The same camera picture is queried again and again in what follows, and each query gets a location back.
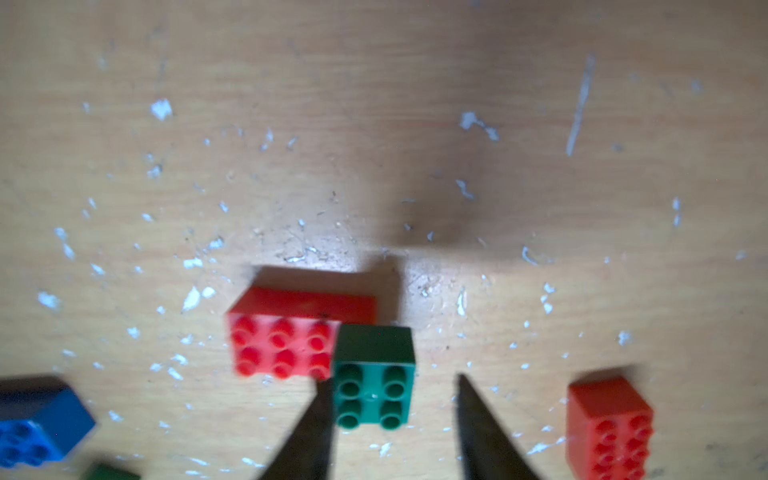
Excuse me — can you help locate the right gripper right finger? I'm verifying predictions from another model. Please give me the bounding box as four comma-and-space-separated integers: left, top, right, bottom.
457, 373, 540, 480

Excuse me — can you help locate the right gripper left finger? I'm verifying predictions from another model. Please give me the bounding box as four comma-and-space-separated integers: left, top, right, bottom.
260, 380, 334, 480

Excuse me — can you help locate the dark green 2x2 lego brick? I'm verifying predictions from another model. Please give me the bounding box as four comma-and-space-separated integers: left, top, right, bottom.
332, 324, 416, 430

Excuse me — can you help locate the red 2x4 lego brick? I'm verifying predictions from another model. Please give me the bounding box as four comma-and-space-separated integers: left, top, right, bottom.
566, 377, 654, 480

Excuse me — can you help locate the blue 2x4 lego brick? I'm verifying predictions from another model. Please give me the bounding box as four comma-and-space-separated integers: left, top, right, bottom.
1, 375, 96, 469

